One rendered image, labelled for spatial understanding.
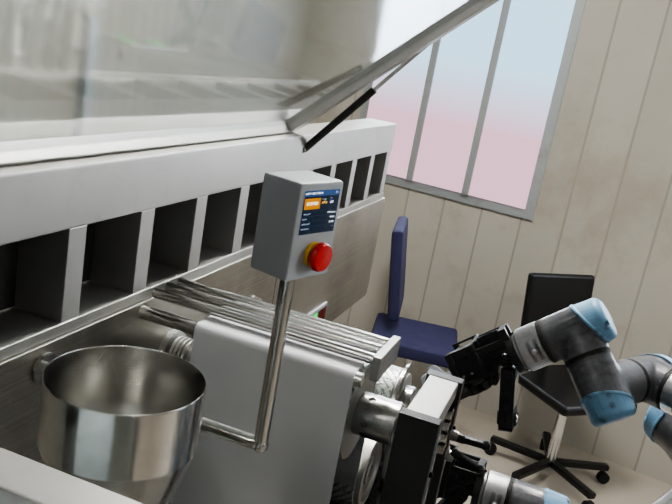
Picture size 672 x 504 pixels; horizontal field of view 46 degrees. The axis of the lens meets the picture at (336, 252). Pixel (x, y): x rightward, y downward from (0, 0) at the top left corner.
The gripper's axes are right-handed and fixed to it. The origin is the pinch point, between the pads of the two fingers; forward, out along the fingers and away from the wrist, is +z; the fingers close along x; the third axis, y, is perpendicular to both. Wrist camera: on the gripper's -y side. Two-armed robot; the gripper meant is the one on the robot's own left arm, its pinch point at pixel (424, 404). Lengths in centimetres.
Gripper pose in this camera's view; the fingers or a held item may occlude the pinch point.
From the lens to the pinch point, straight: 143.4
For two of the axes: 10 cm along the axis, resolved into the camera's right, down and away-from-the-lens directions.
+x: -3.4, 1.8, -9.2
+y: -4.6, -8.9, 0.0
